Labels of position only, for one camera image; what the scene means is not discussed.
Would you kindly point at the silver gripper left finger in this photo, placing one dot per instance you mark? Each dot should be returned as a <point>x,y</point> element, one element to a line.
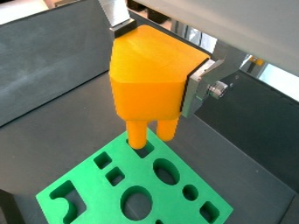
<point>118,16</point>

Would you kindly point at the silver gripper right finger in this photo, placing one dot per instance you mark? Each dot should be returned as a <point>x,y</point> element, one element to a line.
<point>205,82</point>

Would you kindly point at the orange three prong plug block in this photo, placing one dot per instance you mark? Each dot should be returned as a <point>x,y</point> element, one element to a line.
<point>149,70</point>

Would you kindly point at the green shape sorter board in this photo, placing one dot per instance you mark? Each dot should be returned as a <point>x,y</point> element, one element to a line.
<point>123,187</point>

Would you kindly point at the black block at corner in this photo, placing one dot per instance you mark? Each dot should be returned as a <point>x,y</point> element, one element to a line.
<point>10,211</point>

